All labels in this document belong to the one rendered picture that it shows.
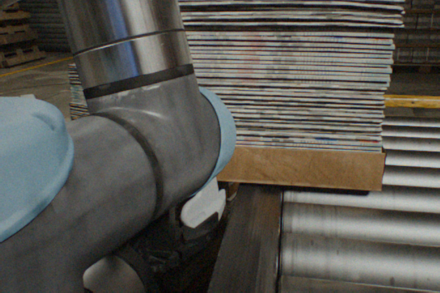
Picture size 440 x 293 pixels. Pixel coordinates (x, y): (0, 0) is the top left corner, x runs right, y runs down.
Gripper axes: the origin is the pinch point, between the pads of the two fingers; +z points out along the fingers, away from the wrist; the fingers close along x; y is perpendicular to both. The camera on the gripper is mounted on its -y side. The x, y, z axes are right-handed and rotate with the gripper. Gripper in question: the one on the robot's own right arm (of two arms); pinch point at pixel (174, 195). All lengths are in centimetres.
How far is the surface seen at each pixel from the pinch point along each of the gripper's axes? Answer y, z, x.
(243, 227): 1.8, -9.1, -9.2
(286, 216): 1.2, -5.1, -13.1
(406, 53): -50, 596, -171
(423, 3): 18, 596, -186
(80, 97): -5, 67, 47
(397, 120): 1.3, 34.0, -32.2
